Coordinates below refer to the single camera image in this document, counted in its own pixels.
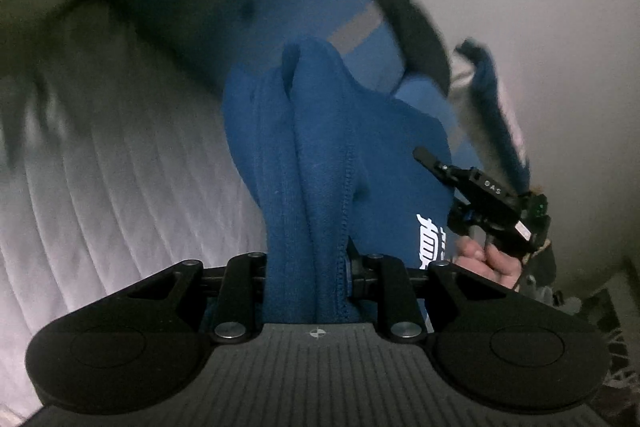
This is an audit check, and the dark patterned cloth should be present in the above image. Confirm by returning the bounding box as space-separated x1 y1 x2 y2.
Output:
575 287 633 403

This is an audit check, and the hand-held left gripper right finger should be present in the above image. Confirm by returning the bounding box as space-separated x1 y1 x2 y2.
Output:
345 242 506 343

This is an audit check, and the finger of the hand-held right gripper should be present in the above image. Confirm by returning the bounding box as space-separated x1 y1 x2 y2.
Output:
413 147 463 195

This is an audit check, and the dark blue sweatshirt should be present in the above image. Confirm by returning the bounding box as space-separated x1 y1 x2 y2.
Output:
222 37 463 325

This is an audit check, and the long blue cloth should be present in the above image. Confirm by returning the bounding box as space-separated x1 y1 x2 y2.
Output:
452 38 533 192

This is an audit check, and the person's right hand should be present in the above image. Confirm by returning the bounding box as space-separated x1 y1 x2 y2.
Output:
456 237 533 293

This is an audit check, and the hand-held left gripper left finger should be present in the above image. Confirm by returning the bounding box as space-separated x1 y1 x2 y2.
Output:
127 252 268 343

